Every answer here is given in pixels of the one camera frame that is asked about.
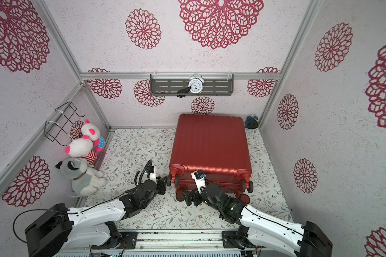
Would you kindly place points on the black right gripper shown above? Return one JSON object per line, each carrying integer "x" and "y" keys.
{"x": 195, "y": 195}

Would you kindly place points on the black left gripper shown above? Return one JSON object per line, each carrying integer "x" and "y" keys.
{"x": 161, "y": 185}

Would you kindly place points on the red ribbed hard-shell suitcase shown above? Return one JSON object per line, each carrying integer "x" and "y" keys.
{"x": 216, "y": 145}

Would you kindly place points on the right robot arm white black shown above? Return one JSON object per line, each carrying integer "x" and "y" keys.
{"x": 257, "y": 228}

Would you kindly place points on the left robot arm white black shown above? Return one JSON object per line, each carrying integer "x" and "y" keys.
{"x": 60, "y": 228}

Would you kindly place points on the grey white plush dog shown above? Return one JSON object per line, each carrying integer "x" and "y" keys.
{"x": 85, "y": 180}

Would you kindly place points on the white pink plush toy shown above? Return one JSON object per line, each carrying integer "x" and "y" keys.
{"x": 91, "y": 132}

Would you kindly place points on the black object on shelf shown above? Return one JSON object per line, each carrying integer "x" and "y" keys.
{"x": 183, "y": 92}

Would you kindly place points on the dark teal alarm clock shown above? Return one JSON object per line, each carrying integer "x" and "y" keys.
{"x": 251, "y": 122}

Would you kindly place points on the white alarm clock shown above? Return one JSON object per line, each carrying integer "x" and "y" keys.
{"x": 196, "y": 84}

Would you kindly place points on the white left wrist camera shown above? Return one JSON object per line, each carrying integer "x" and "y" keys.
{"x": 151, "y": 174}

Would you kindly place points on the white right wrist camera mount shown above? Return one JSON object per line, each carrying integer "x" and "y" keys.
{"x": 200, "y": 180}

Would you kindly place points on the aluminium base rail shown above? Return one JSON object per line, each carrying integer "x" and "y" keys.
{"x": 172, "y": 240}

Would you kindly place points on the grey metal wall shelf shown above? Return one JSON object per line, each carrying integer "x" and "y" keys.
{"x": 213, "y": 86}

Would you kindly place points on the black wire wall basket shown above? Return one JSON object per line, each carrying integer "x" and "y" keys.
{"x": 66, "y": 126}

